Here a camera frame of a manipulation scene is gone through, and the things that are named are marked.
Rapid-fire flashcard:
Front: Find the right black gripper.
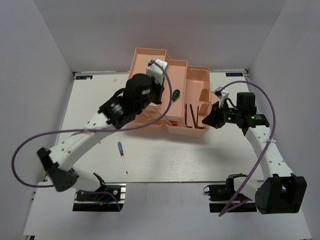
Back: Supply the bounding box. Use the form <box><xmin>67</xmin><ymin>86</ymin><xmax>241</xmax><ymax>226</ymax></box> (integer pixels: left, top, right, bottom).
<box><xmin>202</xmin><ymin>100</ymin><xmax>242</xmax><ymax>129</ymax></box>

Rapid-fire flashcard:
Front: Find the brown hex key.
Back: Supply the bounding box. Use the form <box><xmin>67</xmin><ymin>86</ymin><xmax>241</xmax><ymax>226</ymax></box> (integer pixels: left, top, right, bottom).
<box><xmin>184</xmin><ymin>103</ymin><xmax>188</xmax><ymax>128</ymax></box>
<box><xmin>189</xmin><ymin>104</ymin><xmax>204</xmax><ymax>130</ymax></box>

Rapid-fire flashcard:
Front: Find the green stubby screwdriver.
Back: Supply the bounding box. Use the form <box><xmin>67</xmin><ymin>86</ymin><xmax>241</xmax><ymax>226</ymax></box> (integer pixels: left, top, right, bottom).
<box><xmin>171</xmin><ymin>89</ymin><xmax>181</xmax><ymax>102</ymax></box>

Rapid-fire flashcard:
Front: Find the pink plastic toolbox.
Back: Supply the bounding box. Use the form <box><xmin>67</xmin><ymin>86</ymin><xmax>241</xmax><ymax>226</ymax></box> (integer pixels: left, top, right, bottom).
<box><xmin>129</xmin><ymin>48</ymin><xmax>218</xmax><ymax>138</ymax></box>

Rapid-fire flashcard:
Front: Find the blue handled screwdriver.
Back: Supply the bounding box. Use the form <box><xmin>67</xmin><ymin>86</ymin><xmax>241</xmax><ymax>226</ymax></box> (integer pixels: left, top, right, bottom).
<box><xmin>117</xmin><ymin>141</ymin><xmax>128</xmax><ymax>174</ymax></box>

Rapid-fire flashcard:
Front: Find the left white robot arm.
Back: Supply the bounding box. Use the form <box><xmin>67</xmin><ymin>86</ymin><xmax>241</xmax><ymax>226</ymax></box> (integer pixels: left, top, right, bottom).
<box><xmin>37</xmin><ymin>73</ymin><xmax>167</xmax><ymax>200</ymax></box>

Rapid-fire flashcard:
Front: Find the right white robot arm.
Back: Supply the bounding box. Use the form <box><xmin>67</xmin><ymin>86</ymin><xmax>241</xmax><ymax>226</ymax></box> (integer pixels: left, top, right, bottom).
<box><xmin>202</xmin><ymin>90</ymin><xmax>307</xmax><ymax>215</ymax></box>

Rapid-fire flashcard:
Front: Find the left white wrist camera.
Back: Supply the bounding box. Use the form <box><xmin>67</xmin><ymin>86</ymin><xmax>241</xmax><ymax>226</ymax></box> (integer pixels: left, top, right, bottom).
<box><xmin>145</xmin><ymin>59</ymin><xmax>169</xmax><ymax>86</ymax></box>

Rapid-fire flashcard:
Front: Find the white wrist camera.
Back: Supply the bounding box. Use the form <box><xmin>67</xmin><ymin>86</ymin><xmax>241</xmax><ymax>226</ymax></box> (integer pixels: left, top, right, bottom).
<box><xmin>214</xmin><ymin>86</ymin><xmax>229</xmax><ymax>108</ymax></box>
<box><xmin>145</xmin><ymin>59</ymin><xmax>169</xmax><ymax>86</ymax></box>

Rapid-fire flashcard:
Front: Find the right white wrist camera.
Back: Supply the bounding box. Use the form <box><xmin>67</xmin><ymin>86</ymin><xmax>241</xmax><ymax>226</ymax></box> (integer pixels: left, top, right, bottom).
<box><xmin>214</xmin><ymin>86</ymin><xmax>229</xmax><ymax>108</ymax></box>

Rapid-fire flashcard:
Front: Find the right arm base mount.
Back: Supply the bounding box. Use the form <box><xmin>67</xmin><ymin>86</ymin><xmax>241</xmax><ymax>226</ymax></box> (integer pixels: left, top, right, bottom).
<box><xmin>203</xmin><ymin>173</ymin><xmax>257</xmax><ymax>213</ymax></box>

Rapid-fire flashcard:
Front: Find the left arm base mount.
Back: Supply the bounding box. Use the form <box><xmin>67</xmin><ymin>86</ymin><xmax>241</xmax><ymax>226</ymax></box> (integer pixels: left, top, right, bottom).
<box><xmin>72</xmin><ymin>183</ymin><xmax>127</xmax><ymax>212</ymax></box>

